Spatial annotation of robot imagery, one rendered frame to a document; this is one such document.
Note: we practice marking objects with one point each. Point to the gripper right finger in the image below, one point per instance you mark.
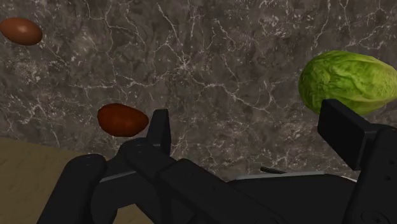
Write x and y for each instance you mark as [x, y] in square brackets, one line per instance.
[356, 136]

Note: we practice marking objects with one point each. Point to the brown egg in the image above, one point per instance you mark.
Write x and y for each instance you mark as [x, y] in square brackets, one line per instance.
[21, 31]
[122, 120]

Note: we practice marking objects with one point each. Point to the green lettuce head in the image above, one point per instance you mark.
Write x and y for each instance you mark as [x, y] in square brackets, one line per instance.
[347, 79]

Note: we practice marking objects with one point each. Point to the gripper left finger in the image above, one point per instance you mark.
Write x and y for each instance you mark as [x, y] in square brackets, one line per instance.
[145, 173]

